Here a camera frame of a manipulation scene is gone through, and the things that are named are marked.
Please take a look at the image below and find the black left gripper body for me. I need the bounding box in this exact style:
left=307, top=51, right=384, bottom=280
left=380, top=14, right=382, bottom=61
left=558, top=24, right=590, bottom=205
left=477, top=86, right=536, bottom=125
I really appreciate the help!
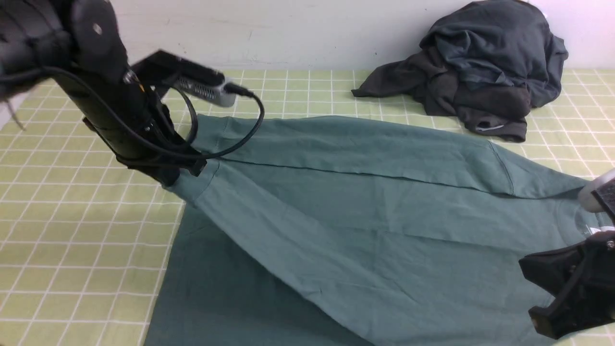
left=57, top=50, right=207, bottom=187

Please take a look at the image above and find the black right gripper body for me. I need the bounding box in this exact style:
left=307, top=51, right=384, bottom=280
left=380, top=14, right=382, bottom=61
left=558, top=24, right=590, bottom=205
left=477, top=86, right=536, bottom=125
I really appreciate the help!
left=519, top=232, right=615, bottom=340

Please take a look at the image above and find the green long-sleeved shirt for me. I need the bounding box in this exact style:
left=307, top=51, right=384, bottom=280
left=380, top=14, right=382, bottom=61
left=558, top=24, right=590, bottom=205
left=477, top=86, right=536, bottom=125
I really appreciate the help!
left=145, top=116, right=613, bottom=346

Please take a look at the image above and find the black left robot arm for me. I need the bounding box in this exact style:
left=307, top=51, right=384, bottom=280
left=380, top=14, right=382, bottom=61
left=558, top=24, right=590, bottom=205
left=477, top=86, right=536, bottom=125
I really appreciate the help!
left=1, top=0, right=207, bottom=186

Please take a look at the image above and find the green checkered tablecloth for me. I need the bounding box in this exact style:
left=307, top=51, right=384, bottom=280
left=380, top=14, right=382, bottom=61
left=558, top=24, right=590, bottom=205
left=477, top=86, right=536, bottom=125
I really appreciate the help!
left=0, top=69, right=615, bottom=346

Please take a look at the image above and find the dark grey crumpled garment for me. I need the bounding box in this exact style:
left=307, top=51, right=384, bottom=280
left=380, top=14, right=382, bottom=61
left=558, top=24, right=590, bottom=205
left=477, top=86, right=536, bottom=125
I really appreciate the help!
left=352, top=0, right=569, bottom=143

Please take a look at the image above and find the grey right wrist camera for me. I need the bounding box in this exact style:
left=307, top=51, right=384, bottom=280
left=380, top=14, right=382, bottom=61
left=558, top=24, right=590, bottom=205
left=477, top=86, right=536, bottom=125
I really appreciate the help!
left=578, top=168, right=615, bottom=223

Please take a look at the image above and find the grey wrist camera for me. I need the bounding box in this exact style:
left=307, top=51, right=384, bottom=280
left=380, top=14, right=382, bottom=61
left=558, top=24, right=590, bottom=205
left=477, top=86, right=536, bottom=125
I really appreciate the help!
left=578, top=168, right=615, bottom=223
left=131, top=49, right=238, bottom=108

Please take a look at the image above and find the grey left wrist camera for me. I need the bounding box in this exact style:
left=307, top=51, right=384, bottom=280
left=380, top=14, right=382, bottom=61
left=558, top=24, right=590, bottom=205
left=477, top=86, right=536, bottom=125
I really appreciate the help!
left=131, top=49, right=238, bottom=108

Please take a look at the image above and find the black camera cable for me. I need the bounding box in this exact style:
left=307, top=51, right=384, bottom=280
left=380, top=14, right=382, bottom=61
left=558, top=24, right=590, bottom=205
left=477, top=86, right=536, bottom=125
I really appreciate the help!
left=0, top=66, right=265, bottom=161

